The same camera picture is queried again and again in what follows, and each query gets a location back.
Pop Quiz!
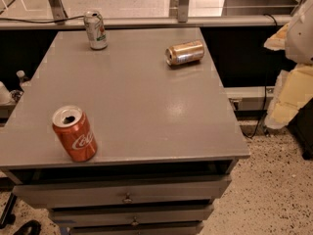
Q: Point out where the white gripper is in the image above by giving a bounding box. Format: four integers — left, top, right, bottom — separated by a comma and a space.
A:
264, 0, 313, 129

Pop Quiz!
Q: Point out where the orange soda can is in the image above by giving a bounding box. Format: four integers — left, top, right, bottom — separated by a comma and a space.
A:
165, 40, 204, 66

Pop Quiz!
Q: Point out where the white green soda can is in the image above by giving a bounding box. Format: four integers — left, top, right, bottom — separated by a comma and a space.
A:
83, 11, 108, 50

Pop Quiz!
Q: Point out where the red coke can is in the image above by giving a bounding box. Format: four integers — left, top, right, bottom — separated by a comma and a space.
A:
52, 105, 98, 163

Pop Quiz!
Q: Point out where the grey drawer cabinet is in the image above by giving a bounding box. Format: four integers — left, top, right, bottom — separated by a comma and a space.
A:
0, 28, 248, 235

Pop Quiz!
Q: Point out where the top drawer knob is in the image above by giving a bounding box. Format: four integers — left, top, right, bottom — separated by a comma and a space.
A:
122, 193, 133, 204

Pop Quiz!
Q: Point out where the drawer knob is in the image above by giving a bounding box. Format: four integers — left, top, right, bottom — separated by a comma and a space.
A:
122, 193, 133, 204
131, 216, 139, 226

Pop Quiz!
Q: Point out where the black object on floor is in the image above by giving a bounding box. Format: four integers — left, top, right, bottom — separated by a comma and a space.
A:
14, 220, 41, 235

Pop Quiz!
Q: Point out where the black hanging cable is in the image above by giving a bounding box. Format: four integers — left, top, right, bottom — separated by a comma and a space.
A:
243, 13, 279, 139

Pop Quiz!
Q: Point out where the black cable on rail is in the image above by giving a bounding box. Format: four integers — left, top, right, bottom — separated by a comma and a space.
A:
0, 15, 86, 24

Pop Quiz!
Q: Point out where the metal rail frame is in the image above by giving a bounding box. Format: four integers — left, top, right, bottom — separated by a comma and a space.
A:
0, 0, 305, 29

